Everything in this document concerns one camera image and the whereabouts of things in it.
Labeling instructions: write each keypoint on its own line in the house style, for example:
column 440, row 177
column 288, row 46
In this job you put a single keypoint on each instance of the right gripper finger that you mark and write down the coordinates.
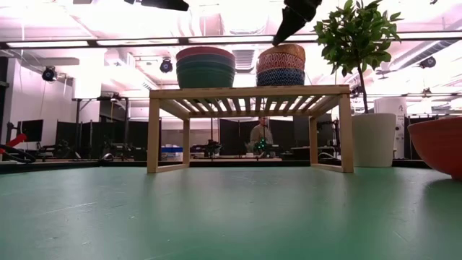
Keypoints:
column 288, row 25

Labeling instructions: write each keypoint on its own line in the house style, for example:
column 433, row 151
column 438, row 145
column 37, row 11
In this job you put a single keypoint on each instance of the blue striped bowl red outside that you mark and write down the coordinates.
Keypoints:
column 279, row 62

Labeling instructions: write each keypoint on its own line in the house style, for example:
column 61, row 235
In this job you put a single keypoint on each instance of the yellow bowl blue outside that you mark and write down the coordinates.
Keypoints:
column 281, row 78

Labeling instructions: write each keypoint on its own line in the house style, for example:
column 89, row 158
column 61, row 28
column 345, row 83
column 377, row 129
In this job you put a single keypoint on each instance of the plain pink bowl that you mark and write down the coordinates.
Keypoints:
column 205, row 51

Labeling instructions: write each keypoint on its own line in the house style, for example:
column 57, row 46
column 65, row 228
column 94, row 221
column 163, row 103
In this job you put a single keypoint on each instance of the plain blue-grey bowl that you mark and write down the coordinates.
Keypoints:
column 205, row 60

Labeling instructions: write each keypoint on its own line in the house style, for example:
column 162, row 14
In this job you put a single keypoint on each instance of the plain red bowl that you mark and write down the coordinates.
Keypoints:
column 440, row 144

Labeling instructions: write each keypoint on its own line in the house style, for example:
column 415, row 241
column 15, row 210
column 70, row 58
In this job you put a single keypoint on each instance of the black background robot arm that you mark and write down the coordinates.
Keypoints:
column 211, row 148

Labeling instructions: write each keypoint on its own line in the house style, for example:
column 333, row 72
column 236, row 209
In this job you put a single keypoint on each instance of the wooden slatted shelf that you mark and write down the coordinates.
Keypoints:
column 252, row 91

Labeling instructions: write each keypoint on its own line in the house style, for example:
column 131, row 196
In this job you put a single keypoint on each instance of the ceiling air vent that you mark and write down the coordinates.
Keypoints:
column 243, row 59

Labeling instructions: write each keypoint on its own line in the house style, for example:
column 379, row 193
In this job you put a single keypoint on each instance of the green leafy plant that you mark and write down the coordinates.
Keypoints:
column 350, row 39

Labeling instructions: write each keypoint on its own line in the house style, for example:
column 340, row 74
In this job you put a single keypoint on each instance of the person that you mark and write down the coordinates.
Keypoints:
column 258, row 135

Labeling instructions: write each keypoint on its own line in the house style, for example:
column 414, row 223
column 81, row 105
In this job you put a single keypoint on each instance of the black partition screen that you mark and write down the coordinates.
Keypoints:
column 83, row 133
column 234, row 133

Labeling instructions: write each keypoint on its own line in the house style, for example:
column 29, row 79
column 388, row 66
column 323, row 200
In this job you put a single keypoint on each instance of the background robot with green lights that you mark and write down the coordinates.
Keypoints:
column 260, row 145

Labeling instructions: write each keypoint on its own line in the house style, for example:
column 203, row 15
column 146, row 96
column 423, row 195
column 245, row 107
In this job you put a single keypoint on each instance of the white cylindrical tank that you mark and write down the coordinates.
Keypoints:
column 390, row 104

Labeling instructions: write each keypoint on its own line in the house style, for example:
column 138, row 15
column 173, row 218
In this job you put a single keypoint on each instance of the white plant pot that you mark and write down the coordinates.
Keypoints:
column 373, row 141

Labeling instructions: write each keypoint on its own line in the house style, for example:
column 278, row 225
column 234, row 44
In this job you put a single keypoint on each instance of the blue storage bin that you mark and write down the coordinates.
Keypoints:
column 172, row 149

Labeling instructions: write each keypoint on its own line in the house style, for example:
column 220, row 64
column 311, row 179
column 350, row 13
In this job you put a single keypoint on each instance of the black computer monitor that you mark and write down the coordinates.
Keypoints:
column 30, row 130

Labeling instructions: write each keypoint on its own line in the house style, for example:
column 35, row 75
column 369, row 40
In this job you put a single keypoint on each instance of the green table mat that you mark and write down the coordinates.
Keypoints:
column 231, row 216

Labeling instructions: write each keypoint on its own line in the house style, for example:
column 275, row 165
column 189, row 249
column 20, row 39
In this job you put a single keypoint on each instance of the silver ceiling duct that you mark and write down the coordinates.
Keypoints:
column 415, row 54

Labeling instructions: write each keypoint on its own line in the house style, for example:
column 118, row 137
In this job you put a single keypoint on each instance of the black aluminium table frame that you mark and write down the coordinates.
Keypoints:
column 252, row 163

